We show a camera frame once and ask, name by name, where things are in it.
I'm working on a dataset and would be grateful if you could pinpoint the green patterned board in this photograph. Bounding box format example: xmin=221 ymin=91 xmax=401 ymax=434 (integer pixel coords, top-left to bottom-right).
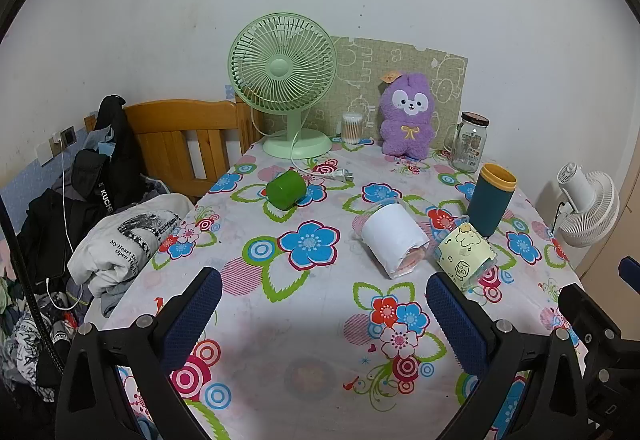
xmin=327 ymin=36 xmax=469 ymax=152

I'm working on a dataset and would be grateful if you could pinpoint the white printed shirt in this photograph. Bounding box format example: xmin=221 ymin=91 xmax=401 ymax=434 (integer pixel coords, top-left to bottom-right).
xmin=67 ymin=194 xmax=196 ymax=297

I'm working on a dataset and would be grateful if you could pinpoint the wooden headboard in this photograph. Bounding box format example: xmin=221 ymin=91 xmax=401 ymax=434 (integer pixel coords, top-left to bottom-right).
xmin=84 ymin=99 xmax=266 ymax=204

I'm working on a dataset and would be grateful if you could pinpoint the yellow cartoon print cup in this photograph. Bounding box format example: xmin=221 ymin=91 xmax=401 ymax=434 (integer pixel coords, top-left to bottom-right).
xmin=432 ymin=221 xmax=499 ymax=294

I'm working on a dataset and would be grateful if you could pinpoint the floral tablecloth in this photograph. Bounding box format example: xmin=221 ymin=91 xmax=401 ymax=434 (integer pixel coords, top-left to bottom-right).
xmin=82 ymin=135 xmax=587 ymax=440

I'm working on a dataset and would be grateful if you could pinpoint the dark jacket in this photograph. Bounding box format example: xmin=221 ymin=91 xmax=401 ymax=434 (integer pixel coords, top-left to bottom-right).
xmin=17 ymin=189 xmax=83 ymax=282

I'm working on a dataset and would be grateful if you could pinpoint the white clip fan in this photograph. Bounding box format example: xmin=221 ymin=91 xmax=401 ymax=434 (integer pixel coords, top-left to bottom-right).
xmin=550 ymin=162 xmax=621 ymax=249

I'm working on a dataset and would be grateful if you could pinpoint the white charging cable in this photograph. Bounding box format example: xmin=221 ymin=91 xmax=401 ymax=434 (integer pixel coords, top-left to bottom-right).
xmin=45 ymin=132 xmax=90 ymax=312

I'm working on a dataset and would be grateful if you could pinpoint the glass jar mug with lid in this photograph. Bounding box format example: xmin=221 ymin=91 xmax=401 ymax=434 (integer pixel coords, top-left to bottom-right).
xmin=442 ymin=112 xmax=490 ymax=173

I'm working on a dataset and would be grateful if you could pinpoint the pile of clothes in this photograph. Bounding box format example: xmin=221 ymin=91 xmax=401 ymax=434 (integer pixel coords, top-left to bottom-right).
xmin=0 ymin=270 xmax=93 ymax=403

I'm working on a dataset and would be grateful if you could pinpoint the white fan power cable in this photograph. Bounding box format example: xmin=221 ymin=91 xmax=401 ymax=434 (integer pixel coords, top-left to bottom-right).
xmin=287 ymin=112 xmax=356 ymax=185

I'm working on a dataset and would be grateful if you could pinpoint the black bag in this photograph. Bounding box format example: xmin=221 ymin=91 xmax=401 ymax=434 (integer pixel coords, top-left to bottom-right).
xmin=70 ymin=94 xmax=147 ymax=217

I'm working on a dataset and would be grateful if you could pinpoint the dark teal yellow-rimmed tumbler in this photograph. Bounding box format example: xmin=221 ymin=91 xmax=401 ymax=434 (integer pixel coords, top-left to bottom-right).
xmin=467 ymin=163 xmax=517 ymax=239

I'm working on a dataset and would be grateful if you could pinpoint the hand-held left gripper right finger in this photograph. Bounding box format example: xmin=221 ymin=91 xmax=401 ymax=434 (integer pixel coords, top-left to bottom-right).
xmin=425 ymin=271 xmax=587 ymax=440

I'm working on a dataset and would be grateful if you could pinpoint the green cup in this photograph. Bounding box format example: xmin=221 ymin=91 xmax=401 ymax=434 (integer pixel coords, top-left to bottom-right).
xmin=265 ymin=170 xmax=306 ymax=211

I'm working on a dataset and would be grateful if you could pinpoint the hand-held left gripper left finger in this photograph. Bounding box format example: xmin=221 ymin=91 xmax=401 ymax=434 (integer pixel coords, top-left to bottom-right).
xmin=55 ymin=266 xmax=224 ymax=440

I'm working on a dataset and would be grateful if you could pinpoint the white paper-wrapped clear cup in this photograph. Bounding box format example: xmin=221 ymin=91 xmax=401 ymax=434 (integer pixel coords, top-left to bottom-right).
xmin=352 ymin=201 xmax=432 ymax=280

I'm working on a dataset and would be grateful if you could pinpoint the purple plush toy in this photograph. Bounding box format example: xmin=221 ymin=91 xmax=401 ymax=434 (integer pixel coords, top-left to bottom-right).
xmin=377 ymin=72 xmax=436 ymax=158

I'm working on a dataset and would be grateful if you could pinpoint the cotton swab jar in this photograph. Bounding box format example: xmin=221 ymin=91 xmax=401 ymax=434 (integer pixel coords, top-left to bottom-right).
xmin=341 ymin=111 xmax=365 ymax=144

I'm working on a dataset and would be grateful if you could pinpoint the green desk fan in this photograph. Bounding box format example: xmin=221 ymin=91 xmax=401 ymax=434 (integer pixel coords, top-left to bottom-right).
xmin=228 ymin=12 xmax=339 ymax=160

